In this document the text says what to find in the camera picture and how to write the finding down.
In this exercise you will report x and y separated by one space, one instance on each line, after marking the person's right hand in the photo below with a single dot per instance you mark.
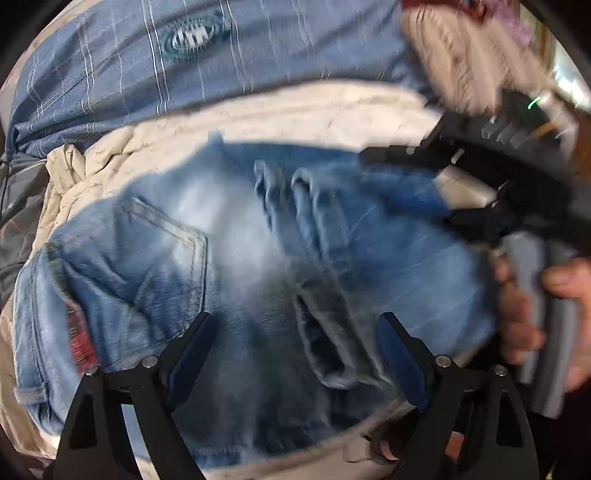
568 277

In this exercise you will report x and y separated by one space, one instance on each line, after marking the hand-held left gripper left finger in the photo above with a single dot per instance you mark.
189 360

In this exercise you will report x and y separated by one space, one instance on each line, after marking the cream leaf-print quilt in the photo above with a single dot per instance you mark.
323 120

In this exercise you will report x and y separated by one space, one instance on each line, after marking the purple cloth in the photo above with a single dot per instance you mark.
512 23

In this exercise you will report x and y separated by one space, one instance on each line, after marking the beige striped floral pillow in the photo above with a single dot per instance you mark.
452 55

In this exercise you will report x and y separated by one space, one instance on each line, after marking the blue denim pants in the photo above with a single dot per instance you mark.
258 277

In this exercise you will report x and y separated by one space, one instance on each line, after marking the crumpled grey patterned blanket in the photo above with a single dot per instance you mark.
18 207

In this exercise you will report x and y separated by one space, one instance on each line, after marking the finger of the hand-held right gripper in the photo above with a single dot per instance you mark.
406 156
420 196

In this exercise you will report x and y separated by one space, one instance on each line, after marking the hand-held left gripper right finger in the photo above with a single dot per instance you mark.
401 364

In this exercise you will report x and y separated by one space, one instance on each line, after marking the dark red plastic bag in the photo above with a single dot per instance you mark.
461 9

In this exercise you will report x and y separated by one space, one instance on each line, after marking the blue plaid bolster cover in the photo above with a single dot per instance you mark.
277 60

